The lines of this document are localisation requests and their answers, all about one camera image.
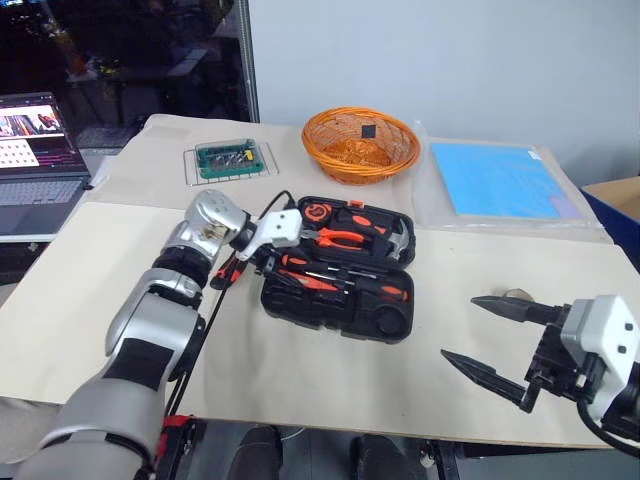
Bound large beige table mat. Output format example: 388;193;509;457
0;200;640;450

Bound orange black tape measure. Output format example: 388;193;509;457
303;201;335;224

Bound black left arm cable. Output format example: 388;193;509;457
162;189;297;422

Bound green circuit board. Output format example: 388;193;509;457
194;138;264;182

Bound grey open laptop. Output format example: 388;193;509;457
0;91;94;236

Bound cardboard box with blue side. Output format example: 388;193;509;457
579;175;640;245

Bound orange black stubby screwdriver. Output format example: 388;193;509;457
278;251;312;270

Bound thin orange precision screwdriver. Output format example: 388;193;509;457
277;268;342;294

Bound silver head claw hammer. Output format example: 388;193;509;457
349;221;414;263

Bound black plastic tool case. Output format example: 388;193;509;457
259;195;417;347

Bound clear plastic sleeve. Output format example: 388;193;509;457
410;119;607;232

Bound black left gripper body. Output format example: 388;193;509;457
251;238;303;275

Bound beige tape roll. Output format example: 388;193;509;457
492;287;535;303

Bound grey metal post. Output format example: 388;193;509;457
234;0;262;124

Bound beige cloth table cover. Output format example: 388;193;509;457
89;113;615;246

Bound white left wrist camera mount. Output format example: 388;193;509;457
234;209;304;262

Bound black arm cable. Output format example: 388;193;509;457
162;189;297;422
576;398;640;454

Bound orange handled pliers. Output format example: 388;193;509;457
298;225;375;252

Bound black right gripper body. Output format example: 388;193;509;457
523;303;597;407

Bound orange wicker basket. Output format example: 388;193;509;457
301;105;422;187

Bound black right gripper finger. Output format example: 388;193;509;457
470;295;572;326
440;350;542;414

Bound dark rounded shape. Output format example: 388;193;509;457
227;424;286;480

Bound red black striped screwdriver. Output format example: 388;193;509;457
210;253;248;292

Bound blue sheet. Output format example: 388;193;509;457
429;142;585;220

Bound red black device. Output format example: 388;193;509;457
155;413;201;480

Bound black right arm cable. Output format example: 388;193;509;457
576;398;640;454

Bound black orange handled screwdriver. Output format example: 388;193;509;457
343;278;412;304

